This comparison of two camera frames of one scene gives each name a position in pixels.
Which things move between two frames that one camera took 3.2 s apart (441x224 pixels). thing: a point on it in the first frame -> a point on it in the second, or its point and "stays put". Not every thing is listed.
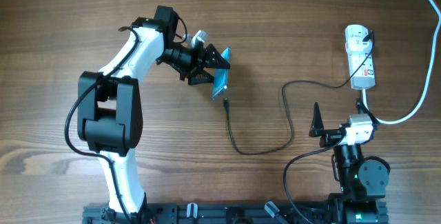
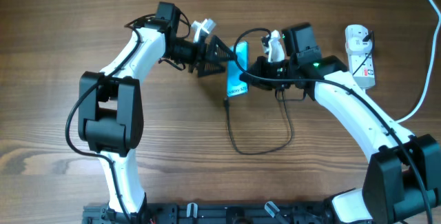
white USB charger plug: (357, 45) stays put
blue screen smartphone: (221, 77) -> (235, 86)
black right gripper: (331, 136) -> (260, 83)
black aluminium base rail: (348, 212) stays put
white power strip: (362, 69) stays put
